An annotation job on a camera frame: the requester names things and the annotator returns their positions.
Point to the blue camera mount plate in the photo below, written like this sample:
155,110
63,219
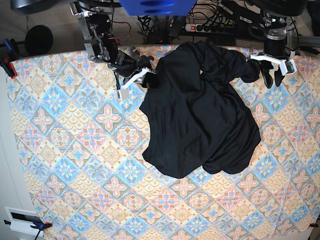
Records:
157,7

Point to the orange clamp lower right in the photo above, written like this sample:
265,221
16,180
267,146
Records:
313,225

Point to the patterned tablecloth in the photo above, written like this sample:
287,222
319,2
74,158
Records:
81,155

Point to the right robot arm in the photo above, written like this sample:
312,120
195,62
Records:
99,40

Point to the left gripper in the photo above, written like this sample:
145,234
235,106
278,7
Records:
266,64

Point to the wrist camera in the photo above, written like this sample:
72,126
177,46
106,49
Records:
122,93
288,67

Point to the blue orange clamp lower left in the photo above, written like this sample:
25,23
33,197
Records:
37,226

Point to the blue orange clamp upper left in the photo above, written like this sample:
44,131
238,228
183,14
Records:
6,62

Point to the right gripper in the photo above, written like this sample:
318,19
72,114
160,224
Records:
128,67

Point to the blue orange clamp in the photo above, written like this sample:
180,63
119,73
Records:
37,226
6,62

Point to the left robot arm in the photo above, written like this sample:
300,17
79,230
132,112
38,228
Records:
280,37

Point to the white power strip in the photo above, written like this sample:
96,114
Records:
209,29

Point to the black t-shirt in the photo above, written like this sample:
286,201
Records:
196,118

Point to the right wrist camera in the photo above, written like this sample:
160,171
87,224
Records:
122,93

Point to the white floor vent box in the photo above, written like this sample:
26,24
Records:
21,215

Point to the black round stool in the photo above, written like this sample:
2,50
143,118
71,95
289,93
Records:
38,40

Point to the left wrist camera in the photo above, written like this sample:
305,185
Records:
288,67

